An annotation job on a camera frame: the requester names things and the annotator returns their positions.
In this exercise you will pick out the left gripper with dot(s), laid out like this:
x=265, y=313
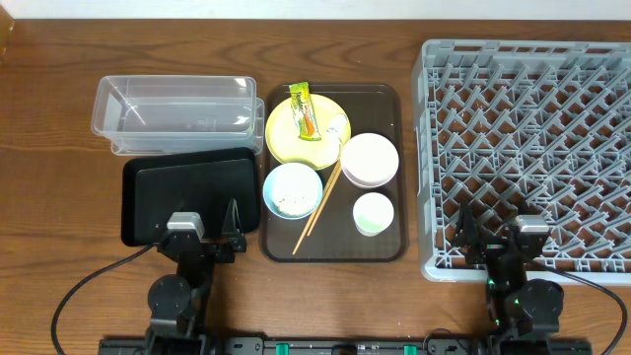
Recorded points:
x=202, y=245

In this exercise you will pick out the pink white bowl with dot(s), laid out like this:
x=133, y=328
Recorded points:
x=369, y=160

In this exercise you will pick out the grey plastic dishwasher rack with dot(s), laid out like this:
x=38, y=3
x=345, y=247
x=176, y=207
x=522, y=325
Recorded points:
x=505, y=123

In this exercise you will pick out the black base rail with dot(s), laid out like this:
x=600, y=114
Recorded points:
x=258, y=346

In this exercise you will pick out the yellow round plate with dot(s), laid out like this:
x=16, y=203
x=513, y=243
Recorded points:
x=282, y=138

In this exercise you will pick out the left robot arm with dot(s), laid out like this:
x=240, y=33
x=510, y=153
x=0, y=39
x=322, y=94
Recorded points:
x=178, y=301

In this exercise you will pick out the white tissue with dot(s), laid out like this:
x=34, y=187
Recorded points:
x=338, y=130

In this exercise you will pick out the green yellow snack wrapper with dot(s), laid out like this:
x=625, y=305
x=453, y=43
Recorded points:
x=303, y=112

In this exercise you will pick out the rice and nuts food waste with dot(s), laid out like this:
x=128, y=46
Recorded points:
x=294, y=196

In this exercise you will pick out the black rectangular waste tray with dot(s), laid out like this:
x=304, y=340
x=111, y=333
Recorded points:
x=153, y=188

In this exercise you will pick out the light blue bowl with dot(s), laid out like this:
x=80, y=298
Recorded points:
x=295, y=170

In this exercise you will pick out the clear plastic waste bin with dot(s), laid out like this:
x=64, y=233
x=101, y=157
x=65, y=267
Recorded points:
x=173, y=114

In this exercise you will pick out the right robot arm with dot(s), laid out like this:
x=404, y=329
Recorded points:
x=526, y=311

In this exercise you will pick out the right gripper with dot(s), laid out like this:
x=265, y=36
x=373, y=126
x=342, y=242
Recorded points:
x=496, y=251

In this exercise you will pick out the white green cup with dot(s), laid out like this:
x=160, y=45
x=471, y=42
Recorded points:
x=372, y=213

